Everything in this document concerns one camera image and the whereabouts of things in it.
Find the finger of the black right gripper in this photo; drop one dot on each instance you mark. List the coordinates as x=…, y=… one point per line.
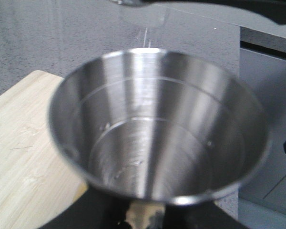
x=274, y=10

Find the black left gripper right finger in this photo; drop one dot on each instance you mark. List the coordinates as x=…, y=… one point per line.
x=203, y=216

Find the silver metal jigger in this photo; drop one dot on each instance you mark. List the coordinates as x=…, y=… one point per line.
x=159, y=126

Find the light wooden cutting board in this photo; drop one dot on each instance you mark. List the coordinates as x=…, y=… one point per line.
x=35, y=183

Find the clear glass beaker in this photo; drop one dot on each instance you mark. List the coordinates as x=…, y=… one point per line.
x=146, y=18

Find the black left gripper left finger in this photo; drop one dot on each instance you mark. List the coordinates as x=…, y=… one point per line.
x=93, y=210

